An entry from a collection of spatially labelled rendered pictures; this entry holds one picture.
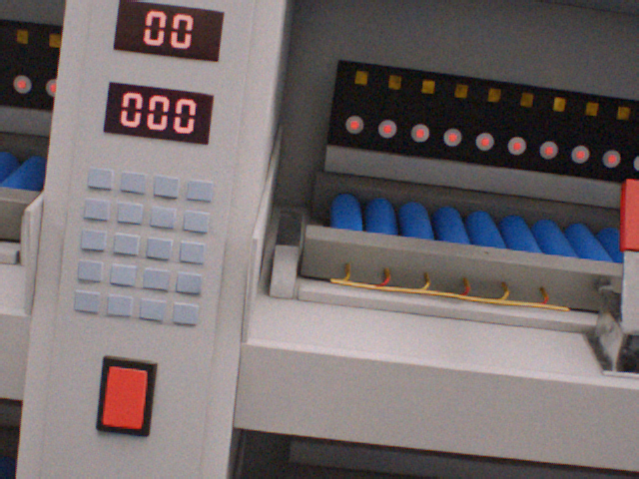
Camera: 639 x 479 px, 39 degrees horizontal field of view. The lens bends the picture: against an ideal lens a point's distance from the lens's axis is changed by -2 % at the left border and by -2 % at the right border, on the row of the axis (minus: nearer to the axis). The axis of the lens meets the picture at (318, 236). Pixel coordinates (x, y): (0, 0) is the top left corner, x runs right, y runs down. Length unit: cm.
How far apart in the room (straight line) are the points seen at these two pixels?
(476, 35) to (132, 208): 30
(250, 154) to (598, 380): 19
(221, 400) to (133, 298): 6
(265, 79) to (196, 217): 7
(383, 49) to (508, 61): 8
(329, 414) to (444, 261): 11
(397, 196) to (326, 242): 10
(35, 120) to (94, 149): 19
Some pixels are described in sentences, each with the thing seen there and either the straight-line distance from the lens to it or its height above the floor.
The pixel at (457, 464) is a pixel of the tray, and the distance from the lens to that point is 61.
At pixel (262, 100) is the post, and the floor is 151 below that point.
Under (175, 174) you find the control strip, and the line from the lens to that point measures 40.
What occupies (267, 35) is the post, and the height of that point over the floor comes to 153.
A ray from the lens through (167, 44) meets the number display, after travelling 41.
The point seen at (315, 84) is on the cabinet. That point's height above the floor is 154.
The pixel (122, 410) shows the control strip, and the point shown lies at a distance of 42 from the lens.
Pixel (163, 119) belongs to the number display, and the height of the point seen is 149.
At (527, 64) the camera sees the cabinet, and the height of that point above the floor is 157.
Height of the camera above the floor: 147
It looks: 3 degrees down
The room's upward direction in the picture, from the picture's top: 7 degrees clockwise
